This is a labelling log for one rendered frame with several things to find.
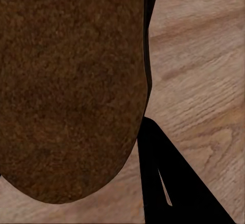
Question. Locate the sandal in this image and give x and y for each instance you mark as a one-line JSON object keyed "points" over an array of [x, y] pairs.
{"points": [[75, 82]]}

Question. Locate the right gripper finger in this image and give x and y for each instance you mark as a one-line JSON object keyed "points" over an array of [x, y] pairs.
{"points": [[192, 201]]}

